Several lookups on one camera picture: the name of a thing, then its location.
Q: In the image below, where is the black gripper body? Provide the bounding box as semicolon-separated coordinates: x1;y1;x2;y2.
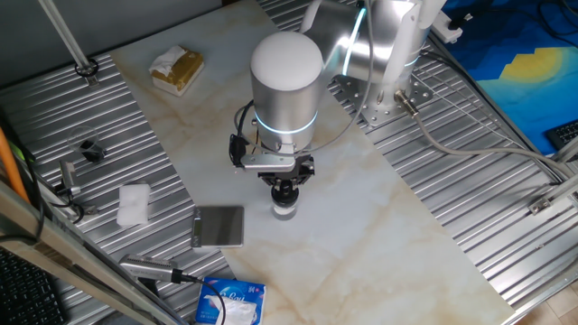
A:
256;154;316;188

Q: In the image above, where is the black lid with white applicator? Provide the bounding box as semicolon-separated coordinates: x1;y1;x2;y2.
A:
270;183;301;208

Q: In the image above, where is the clear glass jar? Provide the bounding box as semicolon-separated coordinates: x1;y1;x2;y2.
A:
271;200;299;222

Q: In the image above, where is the silver digital pocket scale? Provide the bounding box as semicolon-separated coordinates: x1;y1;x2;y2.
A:
190;205;246;249

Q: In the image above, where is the blue tissue pack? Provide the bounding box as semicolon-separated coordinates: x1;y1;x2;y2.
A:
194;276;267;325

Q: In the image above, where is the small black object in cup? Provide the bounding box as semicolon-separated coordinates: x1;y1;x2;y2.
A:
79;139;107;163

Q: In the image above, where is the white power strip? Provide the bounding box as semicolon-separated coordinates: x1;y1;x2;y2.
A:
431;11;473;45

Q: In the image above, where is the clear plastic cup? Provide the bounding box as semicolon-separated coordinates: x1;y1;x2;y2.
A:
67;125;107;163

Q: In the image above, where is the blue and yellow mat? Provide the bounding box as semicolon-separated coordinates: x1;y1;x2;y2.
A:
440;0;578;157

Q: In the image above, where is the aluminium pole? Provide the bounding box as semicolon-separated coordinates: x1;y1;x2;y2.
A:
38;0;100;88

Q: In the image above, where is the black computer keyboard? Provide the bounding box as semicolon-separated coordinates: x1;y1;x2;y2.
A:
0;247;67;325
544;119;578;153

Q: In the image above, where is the orange pole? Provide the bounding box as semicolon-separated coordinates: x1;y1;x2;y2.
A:
0;125;31;204

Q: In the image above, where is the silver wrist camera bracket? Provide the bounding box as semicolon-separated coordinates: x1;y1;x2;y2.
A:
238;152;298;173

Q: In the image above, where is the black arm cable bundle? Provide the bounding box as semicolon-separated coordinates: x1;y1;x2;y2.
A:
233;98;261;154

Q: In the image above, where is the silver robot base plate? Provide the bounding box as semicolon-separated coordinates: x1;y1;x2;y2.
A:
331;74;434;127

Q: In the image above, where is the thick grey robot cable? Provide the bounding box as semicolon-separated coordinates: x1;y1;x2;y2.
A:
393;88;573;180

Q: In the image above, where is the black camera cable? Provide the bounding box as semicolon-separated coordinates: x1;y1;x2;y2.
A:
171;269;227;325

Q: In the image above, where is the aluminium frame bar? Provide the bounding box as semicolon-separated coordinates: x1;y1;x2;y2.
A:
0;180;191;325

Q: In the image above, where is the small metal corner bracket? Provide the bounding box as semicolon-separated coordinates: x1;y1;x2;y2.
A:
527;196;555;216

